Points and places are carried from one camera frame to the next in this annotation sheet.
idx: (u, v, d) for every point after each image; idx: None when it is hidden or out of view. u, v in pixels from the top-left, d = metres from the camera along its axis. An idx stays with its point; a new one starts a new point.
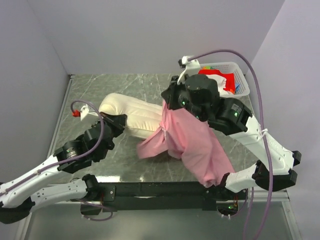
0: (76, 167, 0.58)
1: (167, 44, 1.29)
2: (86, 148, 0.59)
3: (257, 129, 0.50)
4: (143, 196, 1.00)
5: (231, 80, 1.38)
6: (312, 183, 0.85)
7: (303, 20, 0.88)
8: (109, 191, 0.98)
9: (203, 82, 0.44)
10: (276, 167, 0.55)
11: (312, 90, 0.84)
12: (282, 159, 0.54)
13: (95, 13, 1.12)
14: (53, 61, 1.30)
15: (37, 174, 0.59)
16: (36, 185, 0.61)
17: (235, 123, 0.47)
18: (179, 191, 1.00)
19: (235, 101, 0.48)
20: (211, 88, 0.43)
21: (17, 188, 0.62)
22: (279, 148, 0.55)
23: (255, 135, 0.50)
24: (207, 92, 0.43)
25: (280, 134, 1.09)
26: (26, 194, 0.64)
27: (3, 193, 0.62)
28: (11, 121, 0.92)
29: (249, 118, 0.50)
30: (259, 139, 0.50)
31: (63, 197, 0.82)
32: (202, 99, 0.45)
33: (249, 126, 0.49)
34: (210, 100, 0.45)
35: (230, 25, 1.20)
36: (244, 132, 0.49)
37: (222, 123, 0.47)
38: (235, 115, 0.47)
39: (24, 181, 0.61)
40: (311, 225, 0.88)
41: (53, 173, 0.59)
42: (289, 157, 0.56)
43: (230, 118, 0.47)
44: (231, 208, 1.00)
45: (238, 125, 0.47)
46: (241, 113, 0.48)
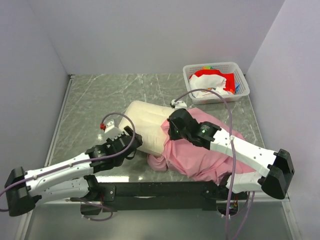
0: (102, 167, 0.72)
1: (167, 45, 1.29)
2: (114, 151, 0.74)
3: (226, 137, 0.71)
4: (143, 196, 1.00)
5: (231, 80, 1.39)
6: (313, 183, 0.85)
7: (303, 21, 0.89)
8: (109, 191, 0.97)
9: (178, 114, 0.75)
10: (257, 166, 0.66)
11: (311, 91, 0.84)
12: (258, 157, 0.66)
13: (95, 14, 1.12)
14: (53, 61, 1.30)
15: (71, 166, 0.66)
16: (67, 176, 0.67)
17: (204, 138, 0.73)
18: (178, 191, 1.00)
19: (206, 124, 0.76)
20: (184, 117, 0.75)
21: (48, 175, 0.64)
22: (253, 149, 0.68)
23: (224, 142, 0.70)
24: (181, 118, 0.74)
25: (280, 134, 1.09)
26: (50, 184, 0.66)
27: (32, 177, 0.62)
28: (11, 121, 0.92)
29: (218, 131, 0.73)
30: (227, 144, 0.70)
31: (64, 195, 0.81)
32: (180, 125, 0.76)
33: (215, 137, 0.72)
34: (184, 123, 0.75)
35: (229, 25, 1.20)
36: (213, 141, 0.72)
37: (198, 141, 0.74)
38: (203, 132, 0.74)
39: (59, 169, 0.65)
40: (311, 225, 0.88)
41: (86, 167, 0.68)
42: (269, 156, 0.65)
43: (201, 136, 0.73)
44: (231, 208, 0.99)
45: (205, 137, 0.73)
46: (210, 129, 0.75)
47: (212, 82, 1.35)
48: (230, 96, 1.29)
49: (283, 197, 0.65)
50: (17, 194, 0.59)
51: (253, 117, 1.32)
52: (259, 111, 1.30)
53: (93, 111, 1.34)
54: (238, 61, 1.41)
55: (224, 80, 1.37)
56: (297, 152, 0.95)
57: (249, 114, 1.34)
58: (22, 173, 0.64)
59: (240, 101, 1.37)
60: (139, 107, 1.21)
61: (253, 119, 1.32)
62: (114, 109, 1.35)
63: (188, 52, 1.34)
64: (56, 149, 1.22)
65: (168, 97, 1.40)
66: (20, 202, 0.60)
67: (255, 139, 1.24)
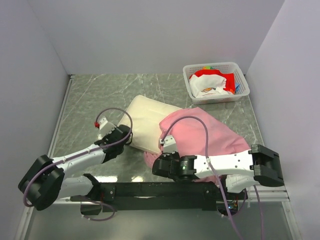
0: (110, 155, 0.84)
1: (167, 44, 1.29)
2: (116, 140, 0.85)
3: (204, 162, 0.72)
4: (143, 196, 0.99)
5: (231, 80, 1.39)
6: (313, 183, 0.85)
7: (302, 21, 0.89)
8: (109, 191, 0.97)
9: (157, 166, 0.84)
10: (244, 172, 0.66)
11: (311, 90, 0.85)
12: (238, 164, 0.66)
13: (96, 14, 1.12)
14: (53, 61, 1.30)
15: (89, 151, 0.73)
16: (86, 161, 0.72)
17: (188, 174, 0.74)
18: (178, 191, 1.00)
19: (182, 158, 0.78)
20: (162, 167, 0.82)
21: (74, 159, 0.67)
22: (231, 159, 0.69)
23: (204, 167, 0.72)
24: (160, 169, 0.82)
25: (280, 134, 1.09)
26: (73, 169, 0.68)
27: (62, 160, 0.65)
28: (11, 121, 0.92)
29: (194, 160, 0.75)
30: (208, 168, 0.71)
31: (72, 190, 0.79)
32: (164, 172, 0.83)
33: (196, 169, 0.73)
34: (166, 170, 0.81)
35: (229, 26, 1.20)
36: (196, 173, 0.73)
37: (186, 178, 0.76)
38: (184, 169, 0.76)
39: (81, 154, 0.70)
40: (311, 225, 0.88)
41: (100, 153, 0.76)
42: (246, 157, 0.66)
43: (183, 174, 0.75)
44: (231, 209, 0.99)
45: (188, 172, 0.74)
46: (188, 162, 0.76)
47: (212, 82, 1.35)
48: (230, 96, 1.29)
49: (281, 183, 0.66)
50: (51, 177, 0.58)
51: (253, 117, 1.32)
52: (259, 111, 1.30)
53: (93, 111, 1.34)
54: (238, 61, 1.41)
55: (224, 80, 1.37)
56: (297, 152, 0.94)
57: (249, 114, 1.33)
58: (48, 159, 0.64)
59: (240, 101, 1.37)
60: (139, 105, 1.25)
61: (253, 119, 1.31)
62: (114, 108, 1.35)
63: (188, 52, 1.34)
64: (56, 149, 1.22)
65: (168, 97, 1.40)
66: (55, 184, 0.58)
67: (255, 139, 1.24)
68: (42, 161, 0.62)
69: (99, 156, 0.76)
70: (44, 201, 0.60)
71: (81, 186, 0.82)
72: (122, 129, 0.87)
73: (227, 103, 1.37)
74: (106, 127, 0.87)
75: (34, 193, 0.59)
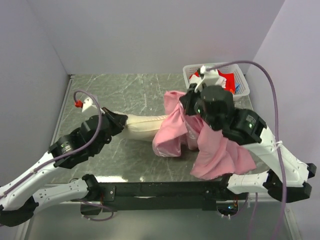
0: (72, 162, 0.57)
1: (166, 44, 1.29)
2: (83, 141, 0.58)
3: (272, 140, 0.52)
4: (143, 196, 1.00)
5: (231, 80, 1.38)
6: (313, 183, 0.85)
7: (303, 20, 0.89)
8: (109, 191, 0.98)
9: (216, 94, 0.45)
10: (289, 178, 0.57)
11: (311, 90, 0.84)
12: (297, 171, 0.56)
13: (95, 13, 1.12)
14: (53, 61, 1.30)
15: (34, 173, 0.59)
16: (36, 184, 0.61)
17: (249, 133, 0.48)
18: (179, 191, 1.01)
19: (249, 113, 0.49)
20: (227, 99, 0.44)
21: (15, 190, 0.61)
22: (293, 160, 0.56)
23: (271, 147, 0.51)
24: (220, 101, 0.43)
25: (280, 134, 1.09)
26: (25, 195, 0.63)
27: (2, 195, 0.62)
28: (11, 121, 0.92)
29: (264, 129, 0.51)
30: (273, 150, 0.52)
31: (62, 198, 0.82)
32: (216, 110, 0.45)
33: (263, 138, 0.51)
34: (223, 109, 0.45)
35: (229, 25, 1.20)
36: (258, 143, 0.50)
37: (237, 135, 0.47)
38: (250, 126, 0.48)
39: (24, 180, 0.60)
40: (311, 225, 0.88)
41: (50, 170, 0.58)
42: (303, 170, 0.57)
43: (243, 128, 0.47)
44: (231, 208, 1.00)
45: (254, 136, 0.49)
46: (255, 123, 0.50)
47: None
48: (230, 96, 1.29)
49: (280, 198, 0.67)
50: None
51: None
52: (259, 111, 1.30)
53: None
54: (238, 61, 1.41)
55: (224, 80, 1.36)
56: (297, 152, 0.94)
57: None
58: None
59: (240, 101, 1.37)
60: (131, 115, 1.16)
61: None
62: (114, 108, 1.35)
63: (188, 52, 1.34)
64: None
65: None
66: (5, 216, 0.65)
67: None
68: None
69: (50, 173, 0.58)
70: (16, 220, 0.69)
71: (72, 195, 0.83)
72: (91, 124, 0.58)
73: None
74: (89, 110, 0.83)
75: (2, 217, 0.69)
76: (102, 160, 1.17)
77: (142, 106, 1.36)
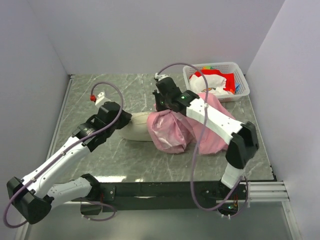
0: (96, 142, 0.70)
1: (166, 44, 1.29)
2: (102, 122, 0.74)
3: (201, 105, 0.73)
4: (143, 196, 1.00)
5: (231, 80, 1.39)
6: (313, 183, 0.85)
7: (303, 20, 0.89)
8: (109, 191, 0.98)
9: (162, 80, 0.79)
10: (223, 135, 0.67)
11: (312, 90, 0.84)
12: (225, 125, 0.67)
13: (95, 13, 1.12)
14: (53, 61, 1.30)
15: (64, 154, 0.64)
16: (65, 165, 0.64)
17: (182, 103, 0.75)
18: (179, 191, 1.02)
19: (186, 92, 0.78)
20: (167, 82, 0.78)
21: (46, 173, 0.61)
22: (222, 118, 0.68)
23: (198, 109, 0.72)
24: (164, 82, 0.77)
25: (280, 134, 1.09)
26: (54, 178, 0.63)
27: (31, 180, 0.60)
28: (11, 121, 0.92)
29: (195, 100, 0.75)
30: (201, 111, 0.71)
31: (71, 195, 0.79)
32: (162, 89, 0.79)
33: (192, 104, 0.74)
34: (167, 89, 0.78)
35: (229, 25, 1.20)
36: (189, 108, 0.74)
37: (176, 106, 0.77)
38: (182, 98, 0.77)
39: (55, 161, 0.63)
40: (311, 226, 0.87)
41: (80, 148, 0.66)
42: (235, 124, 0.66)
43: (180, 102, 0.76)
44: (231, 208, 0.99)
45: (184, 103, 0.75)
46: (189, 96, 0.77)
47: (212, 82, 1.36)
48: (230, 96, 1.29)
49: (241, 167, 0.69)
50: (24, 201, 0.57)
51: (253, 117, 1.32)
52: (259, 111, 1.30)
53: (93, 112, 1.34)
54: (238, 61, 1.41)
55: (224, 80, 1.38)
56: (298, 151, 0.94)
57: (249, 114, 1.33)
58: (19, 181, 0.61)
59: (240, 102, 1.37)
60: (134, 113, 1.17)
61: (253, 119, 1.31)
62: None
63: (188, 52, 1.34)
64: (56, 149, 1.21)
65: None
66: (33, 205, 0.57)
67: None
68: (13, 185, 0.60)
69: (81, 151, 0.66)
70: (37, 214, 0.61)
71: (80, 189, 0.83)
72: (107, 108, 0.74)
73: (227, 103, 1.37)
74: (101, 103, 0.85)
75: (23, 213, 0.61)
76: (103, 160, 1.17)
77: (142, 106, 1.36)
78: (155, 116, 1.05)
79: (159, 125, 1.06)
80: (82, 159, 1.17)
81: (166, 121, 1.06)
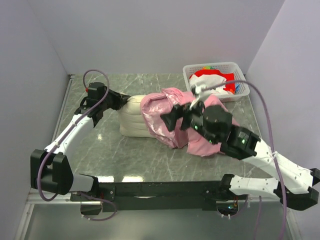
0: (97, 116, 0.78)
1: (166, 44, 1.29)
2: (94, 99, 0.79)
3: (267, 152, 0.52)
4: (143, 196, 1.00)
5: (231, 80, 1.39)
6: (313, 183, 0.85)
7: (304, 19, 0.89)
8: (109, 191, 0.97)
9: (216, 112, 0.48)
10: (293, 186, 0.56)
11: (311, 90, 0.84)
12: (298, 178, 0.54)
13: (95, 14, 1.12)
14: (53, 61, 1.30)
15: (75, 124, 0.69)
16: (78, 134, 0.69)
17: (244, 151, 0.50)
18: (178, 191, 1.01)
19: (242, 129, 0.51)
20: (226, 119, 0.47)
21: (66, 139, 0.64)
22: (294, 167, 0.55)
23: (267, 158, 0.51)
24: (220, 121, 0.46)
25: (281, 134, 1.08)
26: (71, 147, 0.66)
27: (56, 145, 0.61)
28: (11, 121, 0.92)
29: (258, 142, 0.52)
30: (270, 161, 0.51)
31: (80, 182, 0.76)
32: (216, 128, 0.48)
33: (257, 150, 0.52)
34: (221, 129, 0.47)
35: (229, 25, 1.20)
36: (254, 156, 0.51)
37: (234, 153, 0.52)
38: (243, 142, 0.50)
39: (69, 130, 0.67)
40: (311, 225, 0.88)
41: (87, 120, 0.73)
42: (306, 175, 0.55)
43: (238, 146, 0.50)
44: (231, 208, 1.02)
45: (248, 151, 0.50)
46: (249, 139, 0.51)
47: (212, 82, 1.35)
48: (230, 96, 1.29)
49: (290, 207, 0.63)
50: (55, 165, 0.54)
51: (253, 117, 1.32)
52: (259, 112, 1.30)
53: None
54: (238, 62, 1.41)
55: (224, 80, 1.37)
56: (298, 151, 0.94)
57: (249, 114, 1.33)
58: (42, 151, 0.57)
59: (240, 101, 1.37)
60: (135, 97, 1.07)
61: (253, 119, 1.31)
62: None
63: (187, 52, 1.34)
64: None
65: None
66: (65, 168, 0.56)
67: None
68: (37, 156, 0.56)
69: (88, 122, 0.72)
70: (66, 182, 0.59)
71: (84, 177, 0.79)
72: (94, 87, 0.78)
73: (227, 103, 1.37)
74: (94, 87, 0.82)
75: (51, 187, 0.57)
76: (102, 160, 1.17)
77: None
78: (148, 100, 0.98)
79: (152, 109, 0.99)
80: (82, 159, 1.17)
81: (159, 108, 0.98)
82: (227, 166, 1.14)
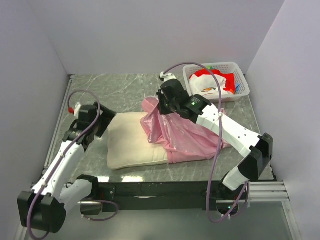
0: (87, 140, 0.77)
1: (166, 45, 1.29)
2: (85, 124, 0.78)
3: (215, 114, 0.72)
4: (143, 196, 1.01)
5: (231, 80, 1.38)
6: (313, 182, 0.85)
7: (303, 21, 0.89)
8: (109, 191, 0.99)
9: (170, 83, 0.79)
10: (239, 146, 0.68)
11: (311, 90, 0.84)
12: (242, 138, 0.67)
13: (95, 14, 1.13)
14: (53, 61, 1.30)
15: (64, 155, 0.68)
16: (68, 165, 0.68)
17: (192, 110, 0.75)
18: (179, 191, 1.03)
19: (198, 97, 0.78)
20: (175, 86, 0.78)
21: (54, 176, 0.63)
22: (239, 130, 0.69)
23: (212, 117, 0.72)
24: (171, 86, 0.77)
25: (280, 134, 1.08)
26: (62, 181, 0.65)
27: (43, 185, 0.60)
28: (11, 121, 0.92)
29: (208, 105, 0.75)
30: (215, 121, 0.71)
31: (77, 198, 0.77)
32: (170, 93, 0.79)
33: (204, 112, 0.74)
34: (174, 94, 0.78)
35: (229, 25, 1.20)
36: (201, 116, 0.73)
37: (185, 112, 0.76)
38: (192, 104, 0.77)
39: (57, 165, 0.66)
40: (311, 226, 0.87)
41: (77, 147, 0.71)
42: (252, 137, 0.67)
43: (190, 108, 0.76)
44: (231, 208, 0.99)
45: (195, 109, 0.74)
46: (200, 102, 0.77)
47: (212, 82, 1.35)
48: (230, 96, 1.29)
49: (257, 179, 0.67)
50: (43, 206, 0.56)
51: (253, 117, 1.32)
52: (259, 112, 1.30)
53: None
54: (239, 62, 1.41)
55: (224, 80, 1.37)
56: (298, 151, 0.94)
57: (249, 114, 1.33)
58: (29, 193, 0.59)
59: (240, 101, 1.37)
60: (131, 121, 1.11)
61: (253, 119, 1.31)
62: (114, 108, 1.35)
63: (187, 52, 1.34)
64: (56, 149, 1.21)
65: None
66: (54, 208, 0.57)
67: None
68: (25, 199, 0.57)
69: (78, 149, 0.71)
70: (56, 220, 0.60)
71: (82, 190, 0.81)
72: (86, 109, 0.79)
73: (227, 103, 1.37)
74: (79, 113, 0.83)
75: (43, 225, 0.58)
76: (103, 160, 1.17)
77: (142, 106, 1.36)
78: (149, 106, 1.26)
79: (149, 118, 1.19)
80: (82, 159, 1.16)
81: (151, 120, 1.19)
82: (228, 166, 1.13)
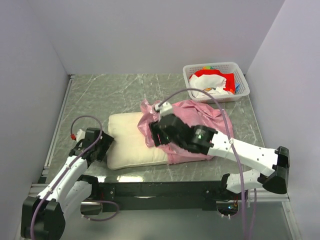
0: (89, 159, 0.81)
1: (166, 45, 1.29)
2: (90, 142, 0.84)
3: (225, 141, 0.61)
4: (143, 196, 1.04)
5: (231, 80, 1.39)
6: (313, 183, 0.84)
7: (303, 22, 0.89)
8: (109, 192, 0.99)
9: (168, 121, 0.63)
10: (260, 168, 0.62)
11: (311, 90, 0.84)
12: (261, 158, 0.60)
13: (95, 14, 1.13)
14: (53, 61, 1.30)
15: (69, 168, 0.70)
16: (73, 177, 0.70)
17: (202, 144, 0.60)
18: (178, 191, 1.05)
19: (202, 128, 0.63)
20: (175, 123, 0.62)
21: (59, 184, 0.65)
22: (255, 150, 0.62)
23: (224, 146, 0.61)
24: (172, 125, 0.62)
25: (280, 134, 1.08)
26: (66, 191, 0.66)
27: (49, 191, 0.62)
28: (12, 121, 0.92)
29: (215, 134, 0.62)
30: (228, 148, 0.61)
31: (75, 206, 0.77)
32: (171, 133, 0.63)
33: (214, 143, 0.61)
34: (176, 129, 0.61)
35: (229, 25, 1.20)
36: (212, 148, 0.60)
37: (194, 148, 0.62)
38: (198, 137, 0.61)
39: (63, 174, 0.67)
40: (311, 226, 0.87)
41: (81, 162, 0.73)
42: (270, 154, 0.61)
43: (198, 143, 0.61)
44: (231, 208, 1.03)
45: (204, 143, 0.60)
46: (206, 133, 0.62)
47: (212, 82, 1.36)
48: (230, 96, 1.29)
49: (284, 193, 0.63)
50: (47, 211, 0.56)
51: (253, 117, 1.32)
52: (259, 112, 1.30)
53: (93, 112, 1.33)
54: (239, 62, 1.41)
55: (224, 80, 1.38)
56: (298, 151, 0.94)
57: (249, 114, 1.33)
58: (34, 198, 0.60)
59: (240, 101, 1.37)
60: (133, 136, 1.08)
61: (253, 119, 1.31)
62: (114, 108, 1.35)
63: (187, 52, 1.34)
64: (56, 149, 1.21)
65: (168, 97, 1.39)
66: (56, 214, 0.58)
67: (255, 139, 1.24)
68: (30, 203, 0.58)
69: (83, 164, 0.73)
70: (56, 229, 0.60)
71: (82, 197, 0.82)
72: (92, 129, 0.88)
73: (227, 103, 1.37)
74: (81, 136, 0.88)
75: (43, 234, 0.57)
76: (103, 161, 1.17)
77: None
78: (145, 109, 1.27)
79: (143, 122, 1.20)
80: None
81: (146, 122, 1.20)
82: (228, 166, 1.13)
